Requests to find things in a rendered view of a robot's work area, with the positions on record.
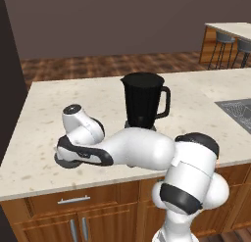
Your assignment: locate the black blender jug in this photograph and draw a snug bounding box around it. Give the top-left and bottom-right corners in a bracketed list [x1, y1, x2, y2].
[120, 72, 172, 132]

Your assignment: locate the grey metal sink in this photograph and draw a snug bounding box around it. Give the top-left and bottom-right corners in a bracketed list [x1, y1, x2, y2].
[214, 98, 251, 135]

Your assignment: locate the silver cupboard door handle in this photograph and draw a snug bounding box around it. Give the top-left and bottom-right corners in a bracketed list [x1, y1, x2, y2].
[69, 218, 79, 242]
[80, 217, 90, 242]

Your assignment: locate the wooden cupboard door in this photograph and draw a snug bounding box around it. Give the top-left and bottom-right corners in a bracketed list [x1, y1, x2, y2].
[139, 177, 169, 242]
[77, 203, 139, 242]
[13, 214, 80, 242]
[190, 182, 251, 238]

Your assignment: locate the grey bar stool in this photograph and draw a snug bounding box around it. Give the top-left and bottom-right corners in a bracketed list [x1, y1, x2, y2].
[231, 38, 251, 70]
[207, 30, 236, 71]

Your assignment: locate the wooden drawer front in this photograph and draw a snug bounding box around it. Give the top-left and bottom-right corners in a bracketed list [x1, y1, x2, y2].
[26, 183, 121, 216]
[215, 163, 251, 187]

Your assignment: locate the wooden counter with pale top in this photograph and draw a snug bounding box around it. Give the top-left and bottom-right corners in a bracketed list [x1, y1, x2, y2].
[198, 22, 251, 70]

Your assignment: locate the silver drawer handle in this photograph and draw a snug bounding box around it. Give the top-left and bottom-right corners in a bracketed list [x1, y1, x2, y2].
[57, 195, 92, 206]

